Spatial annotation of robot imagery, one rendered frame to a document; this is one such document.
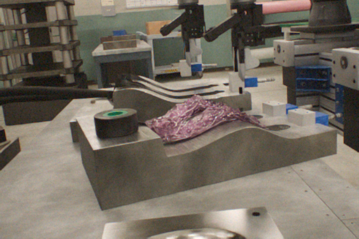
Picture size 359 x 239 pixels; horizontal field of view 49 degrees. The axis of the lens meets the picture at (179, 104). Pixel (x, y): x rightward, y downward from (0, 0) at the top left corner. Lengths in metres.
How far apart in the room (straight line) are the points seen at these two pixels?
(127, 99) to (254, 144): 0.43
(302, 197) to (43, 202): 0.46
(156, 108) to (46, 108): 4.06
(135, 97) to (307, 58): 0.70
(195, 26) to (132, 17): 6.18
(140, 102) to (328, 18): 0.78
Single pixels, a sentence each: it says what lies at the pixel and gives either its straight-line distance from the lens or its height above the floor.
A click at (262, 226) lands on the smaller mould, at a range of 0.48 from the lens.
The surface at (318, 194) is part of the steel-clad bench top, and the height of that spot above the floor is 0.80.
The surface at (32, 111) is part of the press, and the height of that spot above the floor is 0.15.
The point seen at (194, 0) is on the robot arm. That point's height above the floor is 1.16.
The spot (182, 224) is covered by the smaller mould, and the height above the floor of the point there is 0.87.
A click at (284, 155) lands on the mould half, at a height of 0.82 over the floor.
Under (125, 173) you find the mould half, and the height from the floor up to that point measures 0.86.
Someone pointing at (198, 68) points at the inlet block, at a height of 0.93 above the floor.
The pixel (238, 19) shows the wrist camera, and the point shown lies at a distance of 1.11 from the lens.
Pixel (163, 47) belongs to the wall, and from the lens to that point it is 7.59.
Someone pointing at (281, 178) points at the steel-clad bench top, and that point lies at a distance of 0.77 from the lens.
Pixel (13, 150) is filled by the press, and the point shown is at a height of 0.76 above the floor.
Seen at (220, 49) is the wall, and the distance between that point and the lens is 7.80.
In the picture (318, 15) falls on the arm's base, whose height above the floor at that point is 1.08.
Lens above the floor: 1.11
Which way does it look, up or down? 12 degrees down
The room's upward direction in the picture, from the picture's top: 5 degrees counter-clockwise
